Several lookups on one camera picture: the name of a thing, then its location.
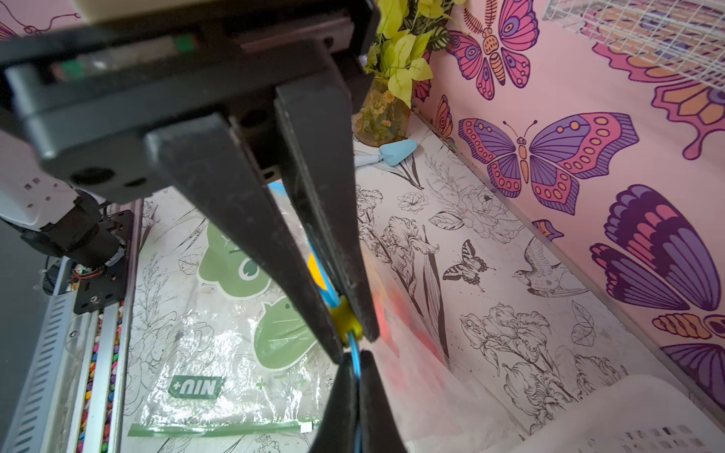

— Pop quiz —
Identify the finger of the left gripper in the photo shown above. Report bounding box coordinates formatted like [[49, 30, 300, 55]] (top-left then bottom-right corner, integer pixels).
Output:
[[275, 70, 379, 342]]

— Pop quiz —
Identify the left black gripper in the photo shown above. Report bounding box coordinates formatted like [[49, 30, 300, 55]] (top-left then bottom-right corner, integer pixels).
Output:
[[1, 1, 379, 364]]

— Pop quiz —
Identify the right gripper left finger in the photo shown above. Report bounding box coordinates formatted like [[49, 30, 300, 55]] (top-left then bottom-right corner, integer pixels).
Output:
[[309, 353, 359, 453]]

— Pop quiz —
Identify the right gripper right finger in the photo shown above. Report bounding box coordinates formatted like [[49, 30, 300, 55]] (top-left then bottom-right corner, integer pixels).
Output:
[[359, 350, 407, 453]]

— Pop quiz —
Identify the green printed zip bag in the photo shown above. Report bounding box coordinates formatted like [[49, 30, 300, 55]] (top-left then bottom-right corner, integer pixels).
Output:
[[122, 188, 336, 452]]

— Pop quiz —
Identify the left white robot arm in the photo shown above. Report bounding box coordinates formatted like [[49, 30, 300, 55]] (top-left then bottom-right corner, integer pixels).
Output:
[[1, 1, 381, 362]]

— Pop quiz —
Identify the potted green plant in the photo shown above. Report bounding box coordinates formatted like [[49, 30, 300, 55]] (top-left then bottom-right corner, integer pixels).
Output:
[[352, 0, 458, 146]]

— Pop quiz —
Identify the white plastic basket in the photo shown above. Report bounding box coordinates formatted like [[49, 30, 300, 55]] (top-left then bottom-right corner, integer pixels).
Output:
[[514, 376, 724, 453]]

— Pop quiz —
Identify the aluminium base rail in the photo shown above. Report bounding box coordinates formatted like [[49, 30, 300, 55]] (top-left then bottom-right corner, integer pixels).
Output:
[[1, 200, 143, 452]]

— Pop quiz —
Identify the white wire wall basket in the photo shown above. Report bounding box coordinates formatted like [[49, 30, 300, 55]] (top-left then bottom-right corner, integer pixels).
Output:
[[544, 0, 724, 90]]

